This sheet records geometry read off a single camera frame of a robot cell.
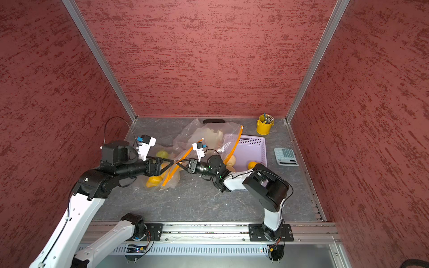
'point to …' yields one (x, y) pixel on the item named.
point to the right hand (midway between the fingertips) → (177, 165)
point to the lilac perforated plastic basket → (247, 148)
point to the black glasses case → (213, 120)
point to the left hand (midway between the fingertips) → (166, 166)
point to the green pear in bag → (163, 154)
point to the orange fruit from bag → (251, 164)
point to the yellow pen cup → (263, 128)
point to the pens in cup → (268, 118)
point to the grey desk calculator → (285, 157)
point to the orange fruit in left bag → (153, 181)
